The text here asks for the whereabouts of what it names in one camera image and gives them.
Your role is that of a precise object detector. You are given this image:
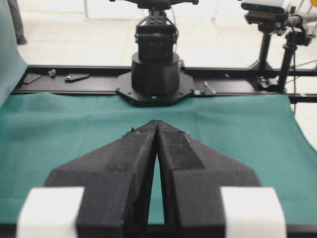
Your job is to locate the black camera stand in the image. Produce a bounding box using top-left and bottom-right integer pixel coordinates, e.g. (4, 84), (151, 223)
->
(249, 22), (276, 76)

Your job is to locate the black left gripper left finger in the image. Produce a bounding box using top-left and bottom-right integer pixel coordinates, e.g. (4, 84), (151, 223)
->
(16, 119), (158, 238)

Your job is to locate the silver angle bracket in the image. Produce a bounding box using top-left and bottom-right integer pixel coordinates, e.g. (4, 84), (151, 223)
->
(204, 81), (216, 95)

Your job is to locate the green table cloth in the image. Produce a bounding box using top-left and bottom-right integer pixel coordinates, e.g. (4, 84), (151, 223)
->
(0, 1), (317, 224)

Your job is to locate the black flat metal bracket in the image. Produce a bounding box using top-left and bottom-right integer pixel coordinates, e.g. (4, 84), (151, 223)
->
(64, 73), (90, 83)

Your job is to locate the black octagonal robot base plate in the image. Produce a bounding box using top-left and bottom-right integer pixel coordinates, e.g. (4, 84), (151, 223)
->
(116, 72), (194, 107)

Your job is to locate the black table frame rail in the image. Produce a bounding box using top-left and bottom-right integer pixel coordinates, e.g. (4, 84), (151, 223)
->
(11, 64), (317, 104)

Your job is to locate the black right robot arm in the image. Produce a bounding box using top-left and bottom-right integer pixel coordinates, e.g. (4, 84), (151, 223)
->
(122, 0), (287, 238)

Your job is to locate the white camera on stand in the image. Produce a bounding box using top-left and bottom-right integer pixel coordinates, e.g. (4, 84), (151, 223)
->
(241, 0), (291, 24)

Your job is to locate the small black plate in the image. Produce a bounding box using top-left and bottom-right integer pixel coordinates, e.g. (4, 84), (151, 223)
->
(23, 73), (42, 84)

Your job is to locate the black clamp stand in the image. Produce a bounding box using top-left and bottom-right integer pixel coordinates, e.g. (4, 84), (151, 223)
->
(259, 13), (317, 92)

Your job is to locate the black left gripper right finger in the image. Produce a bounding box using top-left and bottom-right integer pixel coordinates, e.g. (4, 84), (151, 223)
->
(157, 120), (288, 238)

